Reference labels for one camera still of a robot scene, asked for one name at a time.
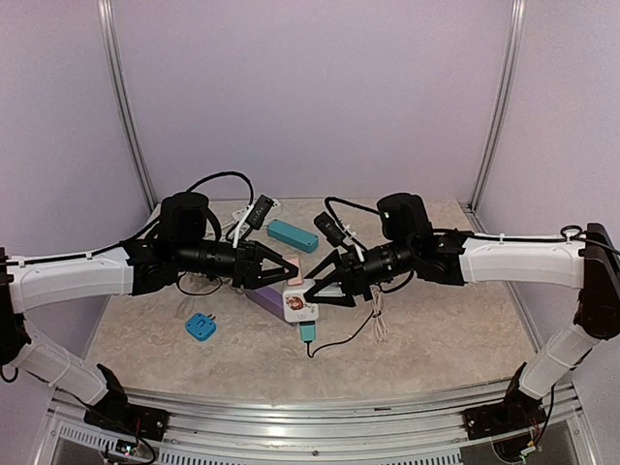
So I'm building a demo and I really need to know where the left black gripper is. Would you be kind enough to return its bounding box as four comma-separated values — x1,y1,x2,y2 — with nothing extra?
174,237,297,287

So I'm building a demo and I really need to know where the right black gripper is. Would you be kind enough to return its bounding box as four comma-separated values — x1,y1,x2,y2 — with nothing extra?
305,236,418,305

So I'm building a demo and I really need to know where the pink plug adapter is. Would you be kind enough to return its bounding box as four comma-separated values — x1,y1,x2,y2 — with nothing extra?
284,254,305,287

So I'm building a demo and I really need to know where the white cube socket with sticker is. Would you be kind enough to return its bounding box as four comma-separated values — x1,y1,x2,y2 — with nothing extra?
282,282,320,325

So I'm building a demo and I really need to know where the blue plug adapter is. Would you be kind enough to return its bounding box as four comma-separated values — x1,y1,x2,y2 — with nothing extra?
185,313,217,342

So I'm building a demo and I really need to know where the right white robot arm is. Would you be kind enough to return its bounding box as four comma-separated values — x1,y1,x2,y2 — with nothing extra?
304,193,619,430

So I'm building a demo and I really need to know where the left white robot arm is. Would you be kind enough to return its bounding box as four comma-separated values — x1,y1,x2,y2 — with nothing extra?
1,192,298,431

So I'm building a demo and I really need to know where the purple rectangular power block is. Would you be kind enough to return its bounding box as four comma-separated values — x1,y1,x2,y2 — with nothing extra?
244,287,286,322

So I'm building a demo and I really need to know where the teal rectangular power block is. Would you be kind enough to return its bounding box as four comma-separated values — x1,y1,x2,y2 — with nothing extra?
266,219,319,254

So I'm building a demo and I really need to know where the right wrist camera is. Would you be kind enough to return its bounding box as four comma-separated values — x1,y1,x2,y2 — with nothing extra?
314,212,363,260

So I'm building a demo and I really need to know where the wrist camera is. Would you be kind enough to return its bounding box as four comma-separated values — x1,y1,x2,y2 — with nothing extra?
314,212,363,260
232,195,274,248

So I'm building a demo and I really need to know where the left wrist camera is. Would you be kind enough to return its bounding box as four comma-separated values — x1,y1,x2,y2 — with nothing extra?
232,195,274,248

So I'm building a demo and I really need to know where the thin black cable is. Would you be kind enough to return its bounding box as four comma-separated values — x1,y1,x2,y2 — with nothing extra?
302,309,377,359

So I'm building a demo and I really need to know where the pink white usb cable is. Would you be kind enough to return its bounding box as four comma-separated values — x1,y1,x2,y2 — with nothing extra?
370,285,389,344

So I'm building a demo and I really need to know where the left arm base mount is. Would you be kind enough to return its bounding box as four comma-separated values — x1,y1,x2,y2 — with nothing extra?
83,363,171,442

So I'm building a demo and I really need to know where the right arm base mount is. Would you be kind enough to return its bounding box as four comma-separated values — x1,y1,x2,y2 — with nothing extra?
462,363,547,440

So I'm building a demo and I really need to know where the left aluminium corner post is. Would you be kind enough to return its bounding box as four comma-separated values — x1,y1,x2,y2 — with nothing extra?
97,0,157,211

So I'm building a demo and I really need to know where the aluminium corner post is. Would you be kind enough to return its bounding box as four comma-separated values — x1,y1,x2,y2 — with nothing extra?
467,0,527,216
97,0,157,211

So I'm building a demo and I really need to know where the right aluminium corner post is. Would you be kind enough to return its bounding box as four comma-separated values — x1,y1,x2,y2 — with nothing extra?
467,0,527,216

